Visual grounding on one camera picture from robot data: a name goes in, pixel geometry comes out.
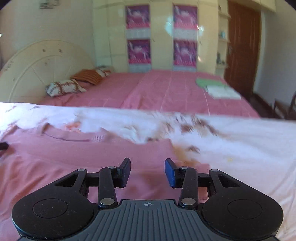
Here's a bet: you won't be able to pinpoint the pink knit sweater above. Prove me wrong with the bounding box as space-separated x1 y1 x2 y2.
1 123 210 240

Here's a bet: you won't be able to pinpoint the cream curved headboard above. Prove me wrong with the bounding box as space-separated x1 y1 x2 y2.
0 40 95 103

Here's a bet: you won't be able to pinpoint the white floral bed sheet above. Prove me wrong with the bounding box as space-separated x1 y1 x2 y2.
1 103 295 240

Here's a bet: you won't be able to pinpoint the white brown patterned pillow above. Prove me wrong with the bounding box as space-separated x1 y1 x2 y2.
45 79 86 97

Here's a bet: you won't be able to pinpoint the white folded cloth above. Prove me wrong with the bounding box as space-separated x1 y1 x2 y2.
206 85 241 100

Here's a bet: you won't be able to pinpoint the green folded cloth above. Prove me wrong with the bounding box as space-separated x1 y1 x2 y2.
196 78 227 89

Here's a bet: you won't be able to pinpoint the orange striped pillow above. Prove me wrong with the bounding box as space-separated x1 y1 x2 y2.
70 69 111 85

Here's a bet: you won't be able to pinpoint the brown wooden door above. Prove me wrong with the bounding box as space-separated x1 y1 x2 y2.
224 1 261 97

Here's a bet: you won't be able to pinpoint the lower right purple poster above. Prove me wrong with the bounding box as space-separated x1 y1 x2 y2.
173 39 198 68

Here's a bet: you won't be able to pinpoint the purple poster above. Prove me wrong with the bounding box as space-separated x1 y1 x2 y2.
173 4 198 30
127 39 151 64
173 39 198 68
125 4 150 29

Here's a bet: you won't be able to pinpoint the lower left purple poster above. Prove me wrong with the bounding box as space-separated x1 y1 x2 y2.
127 39 151 64

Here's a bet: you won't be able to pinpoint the cream glossy wardrobe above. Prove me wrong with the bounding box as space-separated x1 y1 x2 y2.
92 1 218 74

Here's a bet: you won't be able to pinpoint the upper right purple poster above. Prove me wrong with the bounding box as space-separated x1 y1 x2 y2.
173 4 198 30

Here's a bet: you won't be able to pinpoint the upper left purple poster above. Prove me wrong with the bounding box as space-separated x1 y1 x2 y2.
125 4 150 29

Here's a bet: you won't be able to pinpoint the cream corner shelf unit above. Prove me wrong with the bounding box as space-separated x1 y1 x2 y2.
215 0 231 78

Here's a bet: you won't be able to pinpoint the silver wall lamp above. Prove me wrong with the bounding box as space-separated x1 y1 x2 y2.
39 0 60 9

